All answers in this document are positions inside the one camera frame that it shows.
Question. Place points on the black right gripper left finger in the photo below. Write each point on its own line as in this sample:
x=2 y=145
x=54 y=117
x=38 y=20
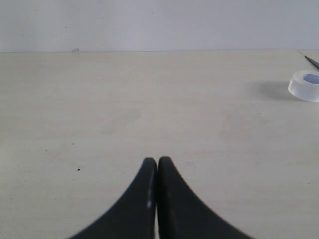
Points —
x=133 y=215

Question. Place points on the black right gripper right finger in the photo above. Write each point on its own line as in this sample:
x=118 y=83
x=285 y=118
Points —
x=182 y=215

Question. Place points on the thin black rod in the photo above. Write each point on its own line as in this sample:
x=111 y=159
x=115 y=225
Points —
x=313 y=62

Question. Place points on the clear tape roll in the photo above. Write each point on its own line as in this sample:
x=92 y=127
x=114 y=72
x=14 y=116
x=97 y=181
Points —
x=305 y=85

